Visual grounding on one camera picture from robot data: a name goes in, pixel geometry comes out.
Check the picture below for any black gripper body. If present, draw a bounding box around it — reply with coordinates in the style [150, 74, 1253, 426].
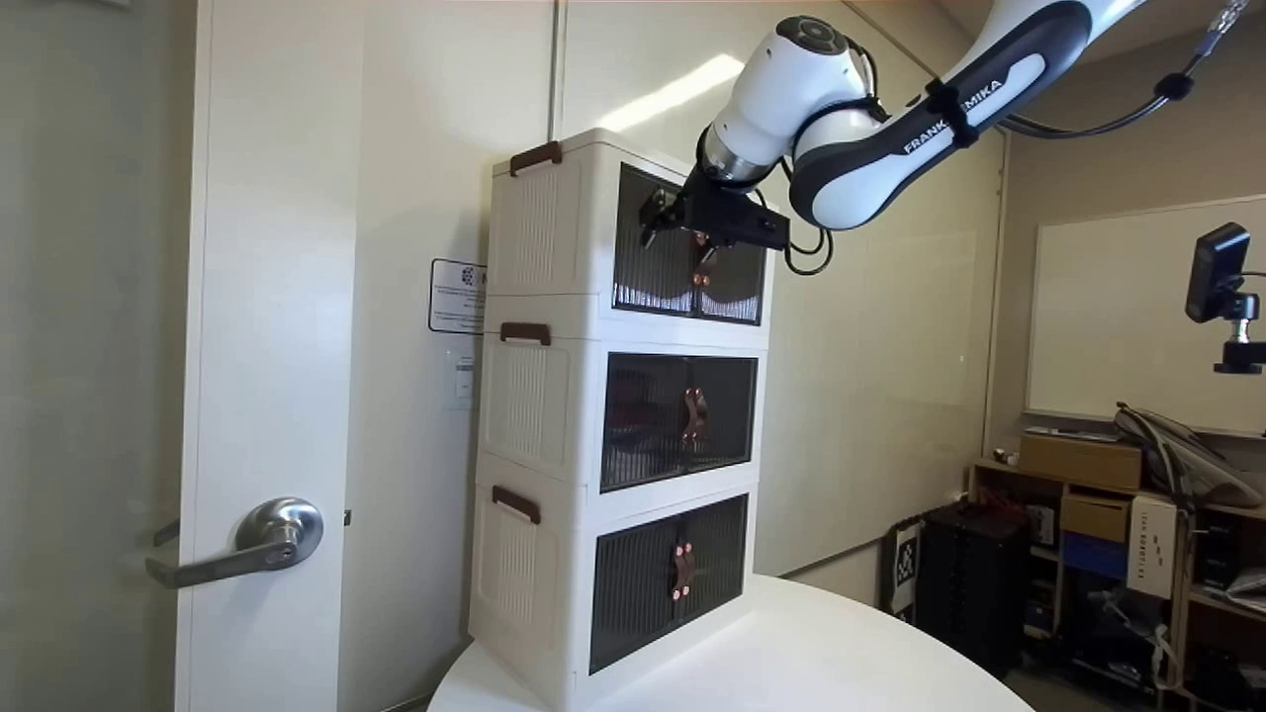
[675, 174, 742, 253]

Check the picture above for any dark translucent cabinet door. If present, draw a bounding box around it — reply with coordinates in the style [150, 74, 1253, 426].
[686, 353, 762, 477]
[674, 496, 752, 625]
[688, 195, 773, 330]
[612, 164, 699, 320]
[587, 510, 679, 675]
[601, 353, 691, 496]

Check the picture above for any white three-tier storage cabinet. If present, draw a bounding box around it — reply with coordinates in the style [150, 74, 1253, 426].
[464, 125, 783, 712]

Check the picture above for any white room door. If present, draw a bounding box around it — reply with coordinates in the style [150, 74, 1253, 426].
[175, 0, 366, 712]

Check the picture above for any black and white marker board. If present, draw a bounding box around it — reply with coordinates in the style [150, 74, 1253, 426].
[887, 514, 930, 617]

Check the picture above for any large brown cardboard box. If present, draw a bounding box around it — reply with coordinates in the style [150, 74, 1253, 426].
[1017, 430, 1146, 498]

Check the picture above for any black low cabinet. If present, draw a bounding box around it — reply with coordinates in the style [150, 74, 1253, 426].
[912, 504, 1034, 680]

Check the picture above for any small brown cardboard box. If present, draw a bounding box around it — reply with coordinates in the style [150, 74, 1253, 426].
[1060, 492, 1137, 546]

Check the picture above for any blue box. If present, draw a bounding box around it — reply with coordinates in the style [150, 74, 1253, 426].
[1060, 531, 1130, 587]

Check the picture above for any white cardboard box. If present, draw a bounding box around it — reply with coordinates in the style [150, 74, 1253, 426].
[1122, 492, 1183, 607]

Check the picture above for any wooden storage shelf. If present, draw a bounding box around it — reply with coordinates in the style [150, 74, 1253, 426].
[970, 455, 1266, 712]

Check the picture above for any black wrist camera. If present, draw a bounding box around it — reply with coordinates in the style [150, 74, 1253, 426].
[732, 195, 795, 256]

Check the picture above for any brown cabinet side handle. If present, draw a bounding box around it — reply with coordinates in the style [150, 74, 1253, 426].
[493, 320, 552, 353]
[508, 138, 564, 182]
[485, 483, 546, 531]

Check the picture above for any framed wall sign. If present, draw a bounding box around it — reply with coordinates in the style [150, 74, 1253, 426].
[423, 253, 490, 342]

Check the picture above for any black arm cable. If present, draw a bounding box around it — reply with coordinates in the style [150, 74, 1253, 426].
[1002, 0, 1259, 142]

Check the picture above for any silver door lever handle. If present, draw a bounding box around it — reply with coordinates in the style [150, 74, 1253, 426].
[144, 496, 327, 595]

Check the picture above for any black camera on mount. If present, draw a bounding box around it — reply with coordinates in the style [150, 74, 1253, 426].
[1183, 219, 1266, 380]

